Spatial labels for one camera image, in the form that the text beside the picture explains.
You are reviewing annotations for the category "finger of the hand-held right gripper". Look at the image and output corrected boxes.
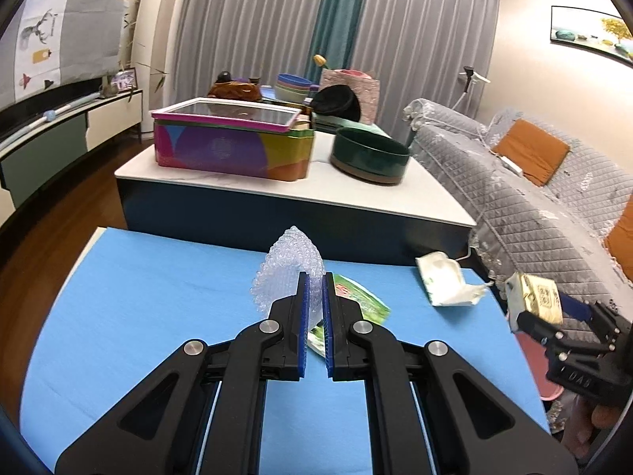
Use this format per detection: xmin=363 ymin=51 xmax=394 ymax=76
xmin=558 ymin=293 xmax=625 ymax=338
xmin=512 ymin=312 xmax=569 ymax=347

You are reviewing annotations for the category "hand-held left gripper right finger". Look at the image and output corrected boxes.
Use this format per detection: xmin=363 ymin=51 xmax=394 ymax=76
xmin=321 ymin=272 xmax=579 ymax=475

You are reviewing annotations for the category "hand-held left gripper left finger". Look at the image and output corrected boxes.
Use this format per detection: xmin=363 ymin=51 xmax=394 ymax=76
xmin=54 ymin=272 xmax=311 ymax=475

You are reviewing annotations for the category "yellow foil packet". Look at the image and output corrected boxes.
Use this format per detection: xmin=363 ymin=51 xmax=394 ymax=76
xmin=504 ymin=272 xmax=565 ymax=332

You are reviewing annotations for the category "pink bin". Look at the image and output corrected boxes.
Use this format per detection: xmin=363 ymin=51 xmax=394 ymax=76
xmin=514 ymin=329 xmax=565 ymax=401

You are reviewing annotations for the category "clear bubble wrap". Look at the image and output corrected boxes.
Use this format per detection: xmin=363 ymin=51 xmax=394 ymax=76
xmin=250 ymin=226 xmax=327 ymax=315

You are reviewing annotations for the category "person's right hand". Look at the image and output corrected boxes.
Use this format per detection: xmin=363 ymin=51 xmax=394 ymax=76
xmin=588 ymin=401 xmax=628 ymax=431

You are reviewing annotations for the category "green panda snack packet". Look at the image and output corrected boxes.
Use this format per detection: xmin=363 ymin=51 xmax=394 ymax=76
xmin=307 ymin=272 xmax=391 ymax=357

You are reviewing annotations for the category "orange cushion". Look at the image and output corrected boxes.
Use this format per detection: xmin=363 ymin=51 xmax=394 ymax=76
xmin=604 ymin=210 xmax=633 ymax=280
xmin=493 ymin=120 xmax=571 ymax=187

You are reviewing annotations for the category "grey quilted sofa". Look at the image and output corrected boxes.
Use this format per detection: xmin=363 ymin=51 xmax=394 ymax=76
xmin=403 ymin=99 xmax=633 ymax=431

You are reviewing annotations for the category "white tissue pack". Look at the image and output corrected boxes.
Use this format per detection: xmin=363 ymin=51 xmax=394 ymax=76
xmin=415 ymin=252 xmax=488 ymax=306

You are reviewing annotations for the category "white top coffee table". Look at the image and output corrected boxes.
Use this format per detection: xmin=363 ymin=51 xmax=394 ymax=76
xmin=115 ymin=104 xmax=478 ymax=265

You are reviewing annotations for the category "blue mat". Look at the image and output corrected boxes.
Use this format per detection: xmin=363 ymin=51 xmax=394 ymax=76
xmin=20 ymin=226 xmax=552 ymax=475

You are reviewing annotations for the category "white remote control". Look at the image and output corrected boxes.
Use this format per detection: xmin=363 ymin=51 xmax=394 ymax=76
xmin=489 ymin=151 xmax=524 ymax=175

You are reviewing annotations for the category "dark green bowl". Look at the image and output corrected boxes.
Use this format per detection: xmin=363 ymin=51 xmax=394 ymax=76
xmin=330 ymin=127 xmax=411 ymax=186

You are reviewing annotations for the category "colourful storage box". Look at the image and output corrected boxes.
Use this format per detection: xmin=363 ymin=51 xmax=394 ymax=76
xmin=151 ymin=98 xmax=316 ymax=182

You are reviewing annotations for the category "black hat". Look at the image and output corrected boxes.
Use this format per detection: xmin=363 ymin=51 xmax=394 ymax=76
xmin=311 ymin=84 xmax=362 ymax=122

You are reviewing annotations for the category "pale green plastic bowl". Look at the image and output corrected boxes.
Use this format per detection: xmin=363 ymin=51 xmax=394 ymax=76
xmin=274 ymin=84 xmax=312 ymax=103

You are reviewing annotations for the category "pink gift bag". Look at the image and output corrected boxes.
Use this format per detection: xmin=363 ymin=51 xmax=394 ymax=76
xmin=319 ymin=68 xmax=381 ymax=124

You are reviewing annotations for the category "brown glossy ornament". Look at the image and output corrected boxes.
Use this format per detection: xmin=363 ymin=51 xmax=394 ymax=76
xmin=207 ymin=72 xmax=263 ymax=102

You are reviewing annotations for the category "white floor lamp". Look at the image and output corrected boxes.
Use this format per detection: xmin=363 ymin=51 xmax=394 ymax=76
xmin=457 ymin=65 xmax=491 ymax=110

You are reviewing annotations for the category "dry branch decoration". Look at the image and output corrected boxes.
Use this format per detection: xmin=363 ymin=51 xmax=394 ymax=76
xmin=119 ymin=10 xmax=169 ymax=105

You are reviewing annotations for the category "grey curtain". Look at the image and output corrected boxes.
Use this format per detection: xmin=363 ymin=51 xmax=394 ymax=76
xmin=349 ymin=0 xmax=502 ymax=139
xmin=168 ymin=0 xmax=332 ymax=105

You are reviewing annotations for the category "white and green cabinet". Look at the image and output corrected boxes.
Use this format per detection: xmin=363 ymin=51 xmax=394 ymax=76
xmin=0 ymin=89 xmax=144 ymax=209

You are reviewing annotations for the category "teal curtain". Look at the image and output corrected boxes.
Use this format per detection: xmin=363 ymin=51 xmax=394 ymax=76
xmin=309 ymin=0 xmax=371 ymax=85

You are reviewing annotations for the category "white rod with blue ball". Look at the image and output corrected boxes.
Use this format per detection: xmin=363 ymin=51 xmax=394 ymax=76
xmin=0 ymin=91 xmax=102 ymax=149

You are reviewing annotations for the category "black television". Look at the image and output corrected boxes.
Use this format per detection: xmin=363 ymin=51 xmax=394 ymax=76
xmin=0 ymin=76 xmax=107 ymax=132

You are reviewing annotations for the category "grey printed dust cover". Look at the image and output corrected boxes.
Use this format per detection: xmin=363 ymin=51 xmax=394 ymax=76
xmin=0 ymin=0 xmax=129 ymax=105

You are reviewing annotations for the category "framed wall picture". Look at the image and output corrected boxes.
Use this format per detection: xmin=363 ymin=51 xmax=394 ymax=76
xmin=550 ymin=6 xmax=633 ymax=65

